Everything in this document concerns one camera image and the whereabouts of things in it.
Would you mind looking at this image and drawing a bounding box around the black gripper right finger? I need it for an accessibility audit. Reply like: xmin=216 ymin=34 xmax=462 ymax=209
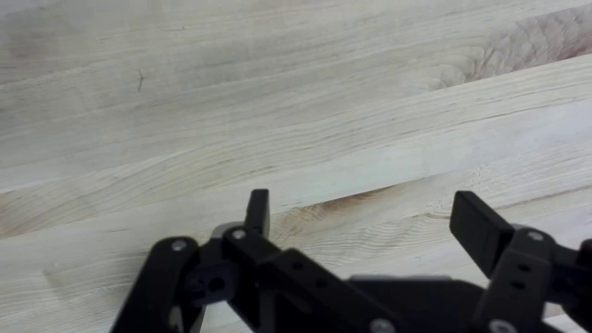
xmin=447 ymin=189 xmax=592 ymax=333

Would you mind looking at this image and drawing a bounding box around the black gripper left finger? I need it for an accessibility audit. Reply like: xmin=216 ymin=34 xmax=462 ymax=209
xmin=108 ymin=187 xmax=395 ymax=333

